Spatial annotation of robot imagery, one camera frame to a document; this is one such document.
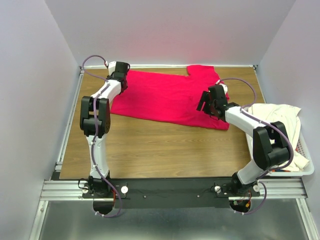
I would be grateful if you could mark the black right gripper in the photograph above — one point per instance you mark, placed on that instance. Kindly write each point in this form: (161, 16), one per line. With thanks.
(205, 98)

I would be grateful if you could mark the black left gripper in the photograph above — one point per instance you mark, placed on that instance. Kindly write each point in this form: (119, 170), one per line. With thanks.
(125, 88)

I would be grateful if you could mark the pink t-shirt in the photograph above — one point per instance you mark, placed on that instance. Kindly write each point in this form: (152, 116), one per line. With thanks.
(168, 98)

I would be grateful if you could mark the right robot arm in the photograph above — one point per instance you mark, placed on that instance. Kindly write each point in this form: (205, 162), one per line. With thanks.
(270, 147)

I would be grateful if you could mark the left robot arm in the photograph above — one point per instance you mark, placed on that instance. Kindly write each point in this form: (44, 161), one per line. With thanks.
(95, 122)

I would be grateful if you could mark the cream white t-shirt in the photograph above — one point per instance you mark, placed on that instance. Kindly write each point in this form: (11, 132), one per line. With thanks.
(282, 120)

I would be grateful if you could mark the orange garment in basket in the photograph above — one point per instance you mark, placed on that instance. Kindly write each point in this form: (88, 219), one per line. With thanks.
(281, 171)

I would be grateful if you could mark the white laundry basket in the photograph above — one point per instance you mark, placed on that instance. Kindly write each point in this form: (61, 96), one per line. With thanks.
(305, 160)

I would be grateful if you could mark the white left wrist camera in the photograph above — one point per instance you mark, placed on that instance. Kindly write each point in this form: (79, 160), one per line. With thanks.
(111, 67)

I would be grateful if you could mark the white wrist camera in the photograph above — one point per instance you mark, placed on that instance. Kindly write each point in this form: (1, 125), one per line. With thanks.
(111, 67)
(223, 85)

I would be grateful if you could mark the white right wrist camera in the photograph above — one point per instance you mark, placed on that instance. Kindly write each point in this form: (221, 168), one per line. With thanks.
(223, 85)

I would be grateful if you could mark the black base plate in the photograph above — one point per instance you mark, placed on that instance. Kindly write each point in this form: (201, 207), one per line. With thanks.
(156, 193)

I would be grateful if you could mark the aluminium table frame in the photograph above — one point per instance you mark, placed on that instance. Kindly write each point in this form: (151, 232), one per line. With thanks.
(139, 148)

